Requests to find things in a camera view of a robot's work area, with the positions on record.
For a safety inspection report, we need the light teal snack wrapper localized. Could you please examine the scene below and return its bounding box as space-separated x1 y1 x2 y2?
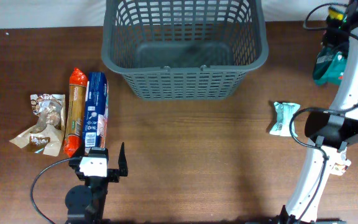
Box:
269 102 300 137

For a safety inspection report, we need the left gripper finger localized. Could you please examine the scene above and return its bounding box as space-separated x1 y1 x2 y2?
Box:
72 144 85 157
118 142 129 177

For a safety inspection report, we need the brown foil snack pouch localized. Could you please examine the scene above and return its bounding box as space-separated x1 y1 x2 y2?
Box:
10 93 65 157

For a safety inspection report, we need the orange spaghetti packet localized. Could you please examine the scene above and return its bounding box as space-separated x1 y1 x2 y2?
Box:
63 68 88 157

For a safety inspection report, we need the blue pasta box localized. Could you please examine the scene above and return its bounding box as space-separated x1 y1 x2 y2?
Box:
82 72 109 153

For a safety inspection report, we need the green coffee bag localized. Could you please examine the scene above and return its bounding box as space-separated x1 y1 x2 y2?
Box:
313 47 347 86

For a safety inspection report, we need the grey plastic basket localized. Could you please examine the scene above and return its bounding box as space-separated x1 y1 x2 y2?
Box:
101 0 269 100

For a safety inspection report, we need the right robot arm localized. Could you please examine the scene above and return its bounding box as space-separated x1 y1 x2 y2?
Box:
271 1 358 223

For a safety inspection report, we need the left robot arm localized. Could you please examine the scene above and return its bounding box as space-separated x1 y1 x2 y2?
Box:
65 144 129 223

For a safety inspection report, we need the beige Pantiere snack pouch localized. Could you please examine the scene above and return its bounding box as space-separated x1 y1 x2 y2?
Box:
330 149 352 176

